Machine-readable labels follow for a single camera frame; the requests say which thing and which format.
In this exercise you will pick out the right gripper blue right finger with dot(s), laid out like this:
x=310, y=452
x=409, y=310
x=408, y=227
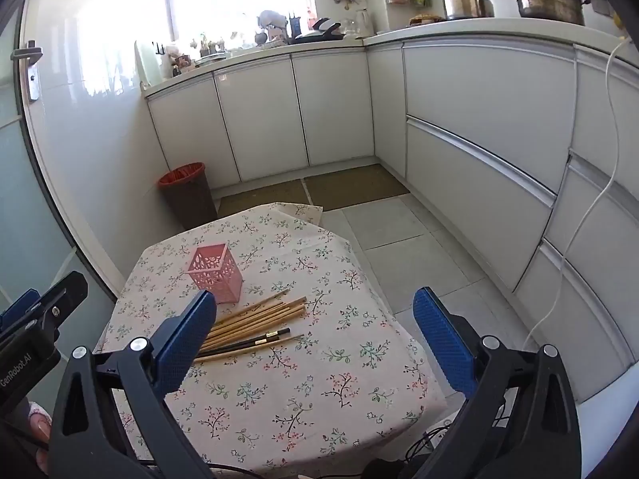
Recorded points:
x=542, y=437

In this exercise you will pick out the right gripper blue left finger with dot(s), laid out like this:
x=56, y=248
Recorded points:
x=88, y=439

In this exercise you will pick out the bamboo chopstick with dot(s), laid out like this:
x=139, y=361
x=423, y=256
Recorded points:
x=248, y=308
x=254, y=327
x=247, y=350
x=252, y=330
x=263, y=311
x=254, y=322

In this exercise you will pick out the black chopstick gold band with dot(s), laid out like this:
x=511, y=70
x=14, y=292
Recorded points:
x=240, y=345
x=280, y=332

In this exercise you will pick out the white kitchen cabinets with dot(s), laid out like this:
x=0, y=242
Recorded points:
x=521, y=136

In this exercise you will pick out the person's left hand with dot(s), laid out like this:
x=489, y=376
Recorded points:
x=40, y=424

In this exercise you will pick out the pink perforated utensil basket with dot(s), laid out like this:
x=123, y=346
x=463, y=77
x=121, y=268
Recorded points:
x=213, y=268

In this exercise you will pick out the floral tablecloth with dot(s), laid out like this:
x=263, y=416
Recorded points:
x=349, y=377

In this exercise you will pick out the brown bin with red liner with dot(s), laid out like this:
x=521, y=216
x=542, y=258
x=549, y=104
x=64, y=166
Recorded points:
x=187, y=193

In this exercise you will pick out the steel kettle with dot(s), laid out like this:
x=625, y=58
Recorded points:
x=462, y=9

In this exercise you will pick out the black frying pan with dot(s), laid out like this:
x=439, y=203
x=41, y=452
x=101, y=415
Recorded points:
x=324, y=29

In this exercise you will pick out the power strip with black cables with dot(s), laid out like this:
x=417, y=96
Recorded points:
x=461, y=449

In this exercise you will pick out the door handle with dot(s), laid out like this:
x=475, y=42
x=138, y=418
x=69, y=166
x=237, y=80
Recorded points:
x=28, y=57

